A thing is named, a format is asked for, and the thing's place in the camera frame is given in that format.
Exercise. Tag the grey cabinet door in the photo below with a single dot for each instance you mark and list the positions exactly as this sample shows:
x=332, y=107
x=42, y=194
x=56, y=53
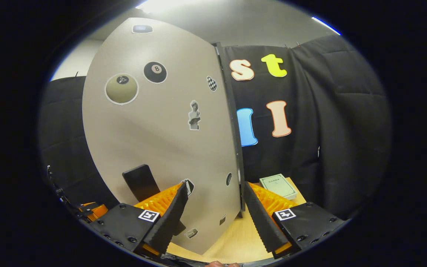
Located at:
x=154, y=141

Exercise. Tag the black backdrop cloth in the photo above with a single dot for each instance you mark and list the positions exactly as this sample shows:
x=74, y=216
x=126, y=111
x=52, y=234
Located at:
x=339, y=122

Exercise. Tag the green book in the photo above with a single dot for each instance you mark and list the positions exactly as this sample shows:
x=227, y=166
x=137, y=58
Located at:
x=278, y=186

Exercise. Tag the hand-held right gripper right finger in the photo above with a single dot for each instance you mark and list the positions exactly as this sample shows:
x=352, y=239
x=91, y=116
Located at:
x=261, y=218

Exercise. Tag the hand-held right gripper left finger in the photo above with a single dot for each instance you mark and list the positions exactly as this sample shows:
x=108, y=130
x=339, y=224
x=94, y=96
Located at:
x=169, y=218

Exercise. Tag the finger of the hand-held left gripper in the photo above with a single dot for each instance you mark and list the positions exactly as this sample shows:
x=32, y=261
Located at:
x=95, y=212

